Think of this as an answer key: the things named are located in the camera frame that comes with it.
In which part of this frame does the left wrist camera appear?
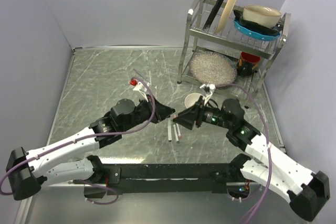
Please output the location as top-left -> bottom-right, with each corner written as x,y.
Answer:
130,79 -> 148,101

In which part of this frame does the white black marker pen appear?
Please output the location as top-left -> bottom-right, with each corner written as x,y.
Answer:
167,118 -> 172,142

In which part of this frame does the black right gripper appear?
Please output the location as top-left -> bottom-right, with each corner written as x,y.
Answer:
173,95 -> 232,130

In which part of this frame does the red black mug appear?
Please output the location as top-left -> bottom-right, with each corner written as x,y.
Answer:
236,52 -> 261,77

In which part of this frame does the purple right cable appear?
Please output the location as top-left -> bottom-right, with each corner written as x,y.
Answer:
212,82 -> 272,224

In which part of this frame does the black square plate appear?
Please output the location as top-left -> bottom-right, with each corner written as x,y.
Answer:
203,0 -> 224,30

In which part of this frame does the beige plate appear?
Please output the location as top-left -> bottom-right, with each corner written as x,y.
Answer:
215,0 -> 237,34

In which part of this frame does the red floral bowl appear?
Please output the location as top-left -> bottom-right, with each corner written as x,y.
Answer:
184,93 -> 202,109

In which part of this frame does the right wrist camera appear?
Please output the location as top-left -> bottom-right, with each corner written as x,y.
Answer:
199,83 -> 216,105

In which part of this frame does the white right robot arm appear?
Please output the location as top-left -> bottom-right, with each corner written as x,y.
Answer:
173,98 -> 330,222

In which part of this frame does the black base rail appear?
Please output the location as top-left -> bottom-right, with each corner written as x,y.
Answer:
72,163 -> 263,198

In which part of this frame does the speckled round plate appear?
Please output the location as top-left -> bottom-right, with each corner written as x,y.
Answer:
189,51 -> 237,88

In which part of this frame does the black dish on rack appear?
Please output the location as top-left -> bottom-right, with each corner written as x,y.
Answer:
233,9 -> 283,36

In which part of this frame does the blue dotted dish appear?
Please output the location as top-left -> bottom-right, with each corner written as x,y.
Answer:
234,20 -> 280,41

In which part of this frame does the white green marker pen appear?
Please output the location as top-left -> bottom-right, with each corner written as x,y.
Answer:
173,123 -> 180,143

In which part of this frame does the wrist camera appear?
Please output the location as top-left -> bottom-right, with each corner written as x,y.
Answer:
130,79 -> 148,101
199,83 -> 216,105

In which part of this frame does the white orange marker pen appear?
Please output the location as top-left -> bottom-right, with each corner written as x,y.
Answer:
175,123 -> 182,138

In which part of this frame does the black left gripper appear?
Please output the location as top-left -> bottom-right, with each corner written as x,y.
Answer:
120,93 -> 175,132

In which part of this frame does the cream bowl on rack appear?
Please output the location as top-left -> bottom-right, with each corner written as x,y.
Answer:
243,5 -> 282,28

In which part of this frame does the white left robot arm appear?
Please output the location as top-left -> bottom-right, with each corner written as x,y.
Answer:
5,96 -> 175,201

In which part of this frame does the steel dish rack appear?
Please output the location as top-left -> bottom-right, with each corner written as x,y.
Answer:
177,0 -> 291,98

